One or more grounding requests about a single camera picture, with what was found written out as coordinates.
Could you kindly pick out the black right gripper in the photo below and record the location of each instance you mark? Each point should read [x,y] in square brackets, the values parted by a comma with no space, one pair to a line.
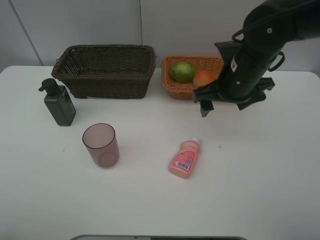
[240,81]

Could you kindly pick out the red yellow peach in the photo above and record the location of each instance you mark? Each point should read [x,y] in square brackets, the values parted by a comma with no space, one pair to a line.
[203,78]

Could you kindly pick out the green lime fruit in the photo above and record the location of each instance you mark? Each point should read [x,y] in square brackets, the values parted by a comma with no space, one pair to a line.
[182,72]

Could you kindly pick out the pink lotion bottle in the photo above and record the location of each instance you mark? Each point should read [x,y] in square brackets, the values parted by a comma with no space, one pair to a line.
[184,160]

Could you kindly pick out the dark green pump bottle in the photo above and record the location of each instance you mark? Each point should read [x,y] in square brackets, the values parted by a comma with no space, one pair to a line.
[58,102]

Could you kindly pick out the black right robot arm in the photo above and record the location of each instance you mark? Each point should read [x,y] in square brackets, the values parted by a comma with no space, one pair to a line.
[256,49]

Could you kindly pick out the light brown wicker basket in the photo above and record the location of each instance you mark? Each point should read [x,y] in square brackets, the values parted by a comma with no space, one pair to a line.
[183,91]

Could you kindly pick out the translucent pink plastic cup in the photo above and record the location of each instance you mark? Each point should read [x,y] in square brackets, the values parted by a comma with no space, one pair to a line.
[101,143]

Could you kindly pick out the dark brown wicker basket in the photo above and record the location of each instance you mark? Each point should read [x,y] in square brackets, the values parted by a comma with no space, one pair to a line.
[106,71]

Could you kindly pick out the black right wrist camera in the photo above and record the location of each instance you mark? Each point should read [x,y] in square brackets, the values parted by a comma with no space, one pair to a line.
[227,49]

